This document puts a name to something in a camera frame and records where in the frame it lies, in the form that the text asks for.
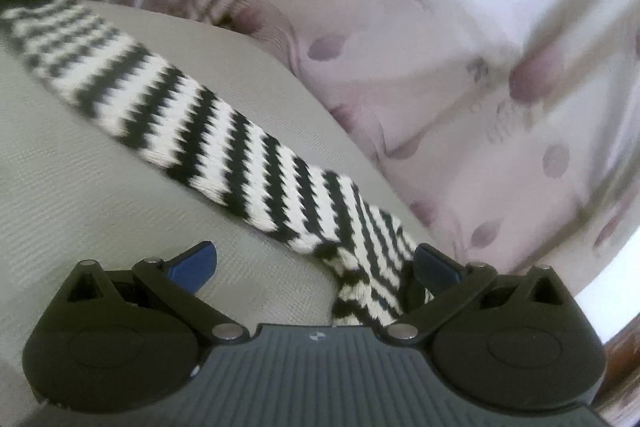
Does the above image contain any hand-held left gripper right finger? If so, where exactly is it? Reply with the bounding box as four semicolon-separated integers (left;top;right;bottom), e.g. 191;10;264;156
386;243;573;342

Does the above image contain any pale purple floral bed sheet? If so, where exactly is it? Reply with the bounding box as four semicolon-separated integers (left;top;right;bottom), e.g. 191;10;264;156
100;0;640;280

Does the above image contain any brown wooden board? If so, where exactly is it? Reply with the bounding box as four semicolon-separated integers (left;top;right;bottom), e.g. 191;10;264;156
594;324;640;424

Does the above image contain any black white striped knitted scarf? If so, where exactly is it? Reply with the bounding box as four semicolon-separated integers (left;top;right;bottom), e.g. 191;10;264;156
0;0;436;328

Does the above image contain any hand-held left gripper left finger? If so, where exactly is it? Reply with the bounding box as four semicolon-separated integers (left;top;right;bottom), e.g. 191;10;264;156
62;241;251;343

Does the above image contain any grey textured mat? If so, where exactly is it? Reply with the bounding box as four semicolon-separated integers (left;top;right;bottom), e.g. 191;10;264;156
0;1;437;410

